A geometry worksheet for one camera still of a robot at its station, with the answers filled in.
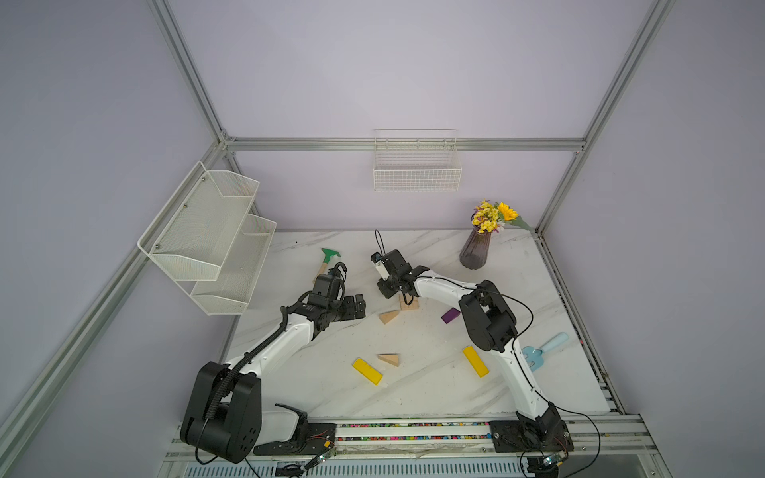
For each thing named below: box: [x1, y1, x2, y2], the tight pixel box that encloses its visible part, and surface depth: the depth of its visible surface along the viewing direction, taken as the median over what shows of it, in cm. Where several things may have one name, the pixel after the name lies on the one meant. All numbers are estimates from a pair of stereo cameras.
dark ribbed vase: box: [459, 224, 493, 270], surface depth 109 cm
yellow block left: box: [352, 357, 383, 386], surface depth 86 cm
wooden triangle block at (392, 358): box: [377, 352, 400, 368], surface depth 88 cm
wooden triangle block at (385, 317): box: [378, 309, 400, 325], surface depth 97 cm
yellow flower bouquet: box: [471, 199, 534, 234], surface depth 92 cm
